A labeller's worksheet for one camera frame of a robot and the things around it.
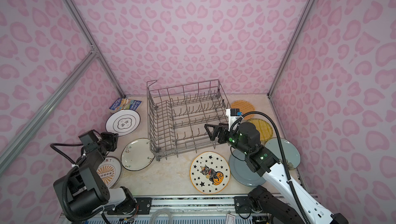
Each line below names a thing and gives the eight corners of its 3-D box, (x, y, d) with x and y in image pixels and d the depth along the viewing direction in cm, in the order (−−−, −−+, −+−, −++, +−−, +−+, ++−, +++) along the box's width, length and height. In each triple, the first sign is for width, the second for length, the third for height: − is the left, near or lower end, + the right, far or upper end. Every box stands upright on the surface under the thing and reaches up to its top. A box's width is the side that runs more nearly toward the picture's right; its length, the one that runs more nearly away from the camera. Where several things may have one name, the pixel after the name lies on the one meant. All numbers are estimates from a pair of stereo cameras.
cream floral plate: (117, 170, 87) (115, 169, 85) (127, 140, 98) (126, 138, 96) (151, 170, 86) (150, 169, 84) (157, 139, 98) (156, 137, 96)
